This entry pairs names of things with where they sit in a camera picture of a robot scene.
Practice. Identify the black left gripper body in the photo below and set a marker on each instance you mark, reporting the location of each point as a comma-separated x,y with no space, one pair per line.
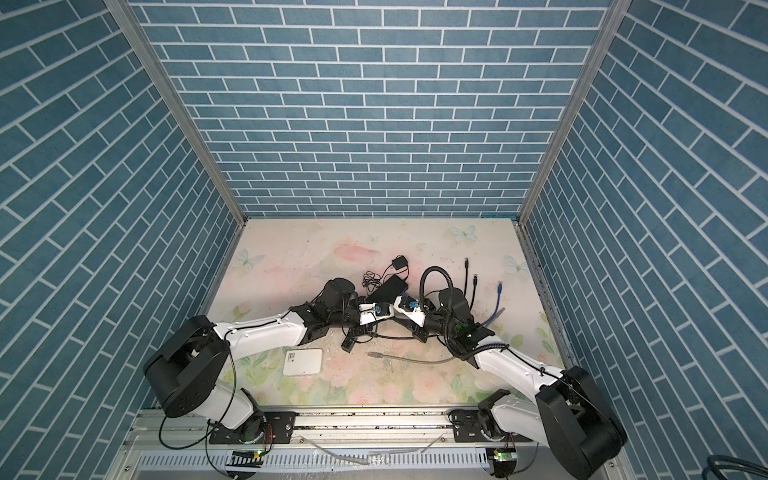
346,319

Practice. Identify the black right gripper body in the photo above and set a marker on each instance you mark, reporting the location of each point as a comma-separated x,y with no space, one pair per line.
436,324

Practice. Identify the black power adapter with cable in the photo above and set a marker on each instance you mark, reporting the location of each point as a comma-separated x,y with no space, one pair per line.
372,280

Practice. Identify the black network switch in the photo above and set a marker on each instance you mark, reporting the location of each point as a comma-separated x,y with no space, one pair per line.
393,287

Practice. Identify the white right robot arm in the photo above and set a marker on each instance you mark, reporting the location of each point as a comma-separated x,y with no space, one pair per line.
562,409

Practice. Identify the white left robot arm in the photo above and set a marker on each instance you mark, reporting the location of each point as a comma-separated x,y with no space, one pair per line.
184,373

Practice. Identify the white flat box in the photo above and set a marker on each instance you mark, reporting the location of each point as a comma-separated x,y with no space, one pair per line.
302,362

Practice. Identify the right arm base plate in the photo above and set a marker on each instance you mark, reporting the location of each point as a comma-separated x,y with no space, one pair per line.
482,425

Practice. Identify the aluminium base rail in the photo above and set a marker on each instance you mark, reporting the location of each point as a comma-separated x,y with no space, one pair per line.
330,442

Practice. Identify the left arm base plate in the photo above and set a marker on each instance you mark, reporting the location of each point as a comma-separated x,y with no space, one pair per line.
267,428

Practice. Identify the aluminium corner post right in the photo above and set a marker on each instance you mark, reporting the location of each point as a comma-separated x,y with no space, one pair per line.
596,55

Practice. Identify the aluminium corner post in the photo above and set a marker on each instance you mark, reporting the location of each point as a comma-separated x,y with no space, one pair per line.
596,55
129,25

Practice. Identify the aluminium corner post left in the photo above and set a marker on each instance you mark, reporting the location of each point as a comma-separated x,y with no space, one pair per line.
129,25

